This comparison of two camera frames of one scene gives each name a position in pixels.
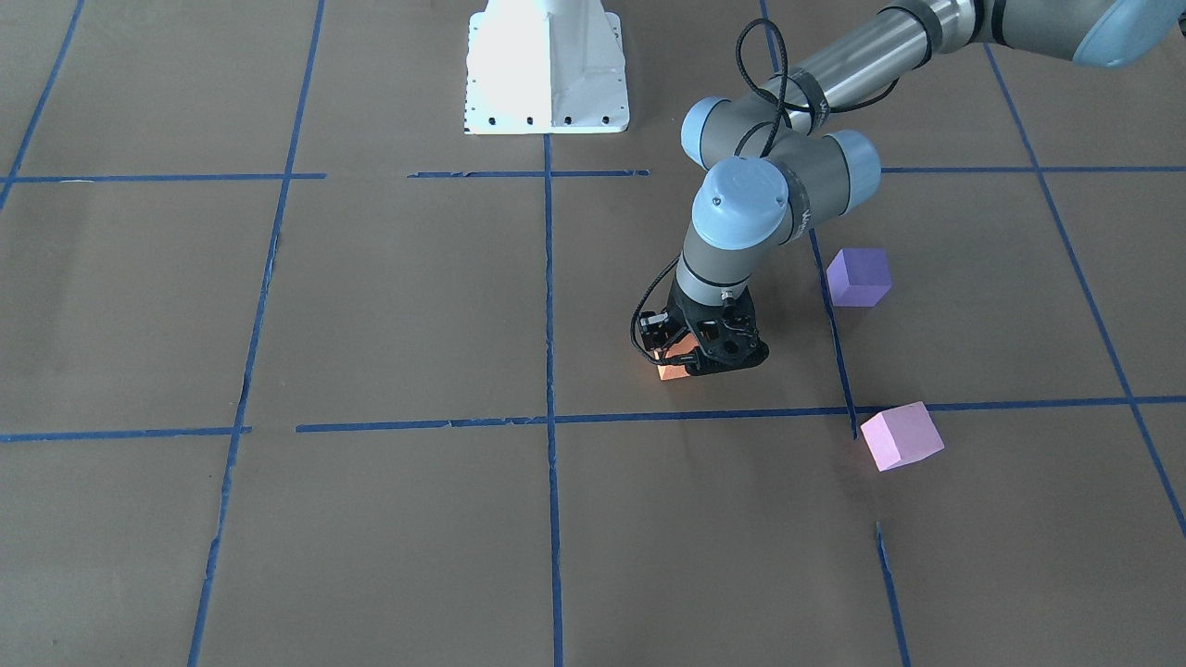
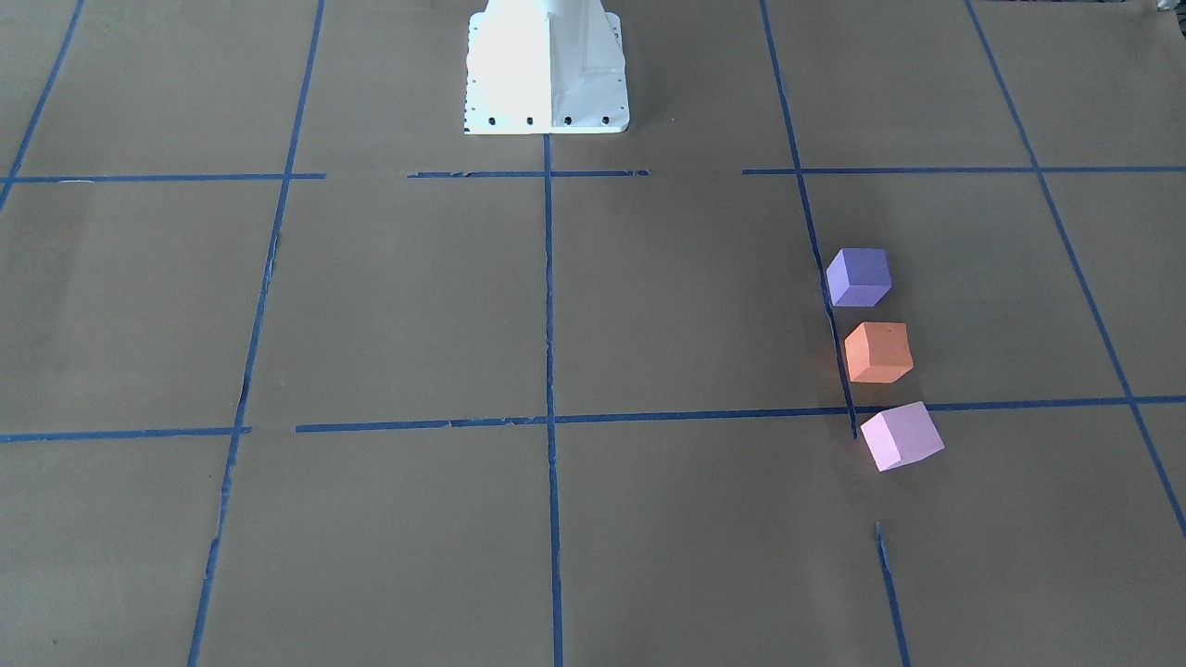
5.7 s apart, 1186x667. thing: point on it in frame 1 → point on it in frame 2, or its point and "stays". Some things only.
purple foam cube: x=858 y=277 stays
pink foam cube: x=902 y=434 stays
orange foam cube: x=671 y=371 → x=878 y=352
